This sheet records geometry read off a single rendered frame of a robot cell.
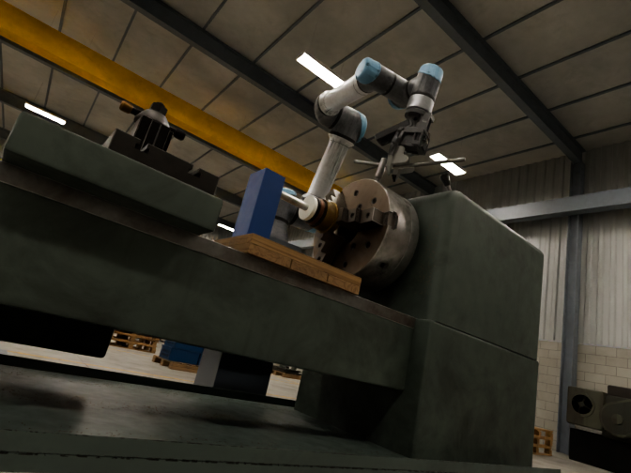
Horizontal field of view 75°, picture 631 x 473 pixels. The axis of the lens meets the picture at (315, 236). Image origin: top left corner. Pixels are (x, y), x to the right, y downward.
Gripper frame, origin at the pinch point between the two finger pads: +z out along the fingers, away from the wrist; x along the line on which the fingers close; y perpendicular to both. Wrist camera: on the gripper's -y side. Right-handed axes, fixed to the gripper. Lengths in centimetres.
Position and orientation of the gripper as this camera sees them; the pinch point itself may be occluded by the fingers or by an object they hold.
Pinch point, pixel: (390, 174)
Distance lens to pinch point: 124.4
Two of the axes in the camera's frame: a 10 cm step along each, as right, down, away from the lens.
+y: 8.1, 2.1, -5.5
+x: 4.9, 2.9, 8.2
